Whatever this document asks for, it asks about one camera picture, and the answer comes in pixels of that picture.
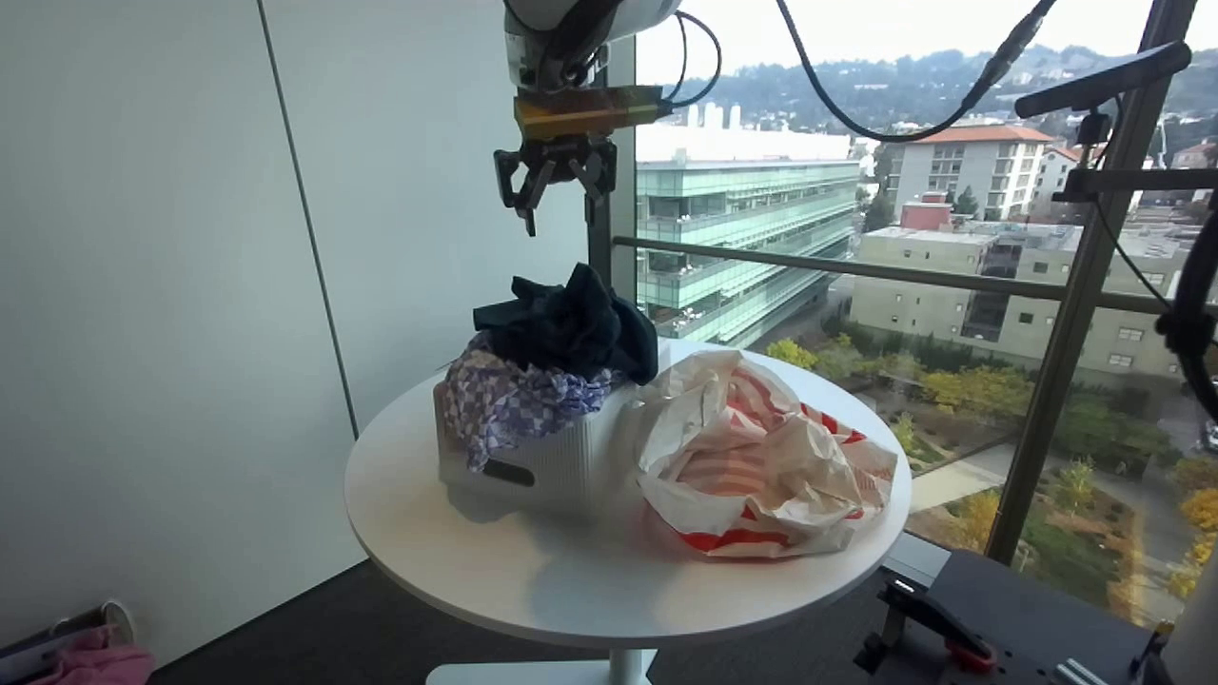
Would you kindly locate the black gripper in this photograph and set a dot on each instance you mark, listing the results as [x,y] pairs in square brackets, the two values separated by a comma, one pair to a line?
[562,107]

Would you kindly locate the dark navy clothing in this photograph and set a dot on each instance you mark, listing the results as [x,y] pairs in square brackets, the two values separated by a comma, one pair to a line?
[576,329]

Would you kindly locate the blue white checkered cloth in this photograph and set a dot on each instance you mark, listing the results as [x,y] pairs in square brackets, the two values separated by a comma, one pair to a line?
[491,406]

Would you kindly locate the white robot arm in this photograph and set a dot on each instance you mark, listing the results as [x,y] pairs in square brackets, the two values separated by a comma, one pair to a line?
[585,19]

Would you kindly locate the white red plastic carrier bag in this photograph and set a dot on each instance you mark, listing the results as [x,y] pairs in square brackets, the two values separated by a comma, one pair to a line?
[737,464]

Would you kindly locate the pink bag on floor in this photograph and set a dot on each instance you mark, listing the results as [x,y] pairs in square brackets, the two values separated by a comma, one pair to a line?
[95,659]

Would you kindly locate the white plastic storage box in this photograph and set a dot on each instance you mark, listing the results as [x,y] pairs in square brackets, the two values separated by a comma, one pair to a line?
[581,474]

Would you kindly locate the white round table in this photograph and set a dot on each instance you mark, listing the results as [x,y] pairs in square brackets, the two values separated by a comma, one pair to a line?
[617,590]

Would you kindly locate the black red clamp tool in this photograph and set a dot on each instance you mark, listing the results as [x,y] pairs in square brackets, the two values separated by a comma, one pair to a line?
[892,654]

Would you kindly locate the black metal tripod frame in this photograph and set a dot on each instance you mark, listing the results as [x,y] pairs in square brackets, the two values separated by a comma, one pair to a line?
[1138,92]

